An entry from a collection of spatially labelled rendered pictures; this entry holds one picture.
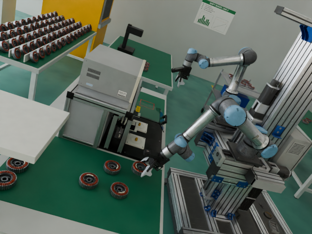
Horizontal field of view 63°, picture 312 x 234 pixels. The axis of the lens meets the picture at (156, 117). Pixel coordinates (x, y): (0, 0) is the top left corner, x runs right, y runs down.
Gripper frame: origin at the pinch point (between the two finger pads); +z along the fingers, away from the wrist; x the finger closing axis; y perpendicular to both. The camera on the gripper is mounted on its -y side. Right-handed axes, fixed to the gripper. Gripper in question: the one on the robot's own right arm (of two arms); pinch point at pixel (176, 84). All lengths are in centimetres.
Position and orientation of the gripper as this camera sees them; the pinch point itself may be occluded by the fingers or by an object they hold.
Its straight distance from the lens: 239.1
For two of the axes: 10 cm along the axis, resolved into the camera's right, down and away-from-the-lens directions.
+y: 9.4, 2.5, 2.4
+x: -0.9, -5.0, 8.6
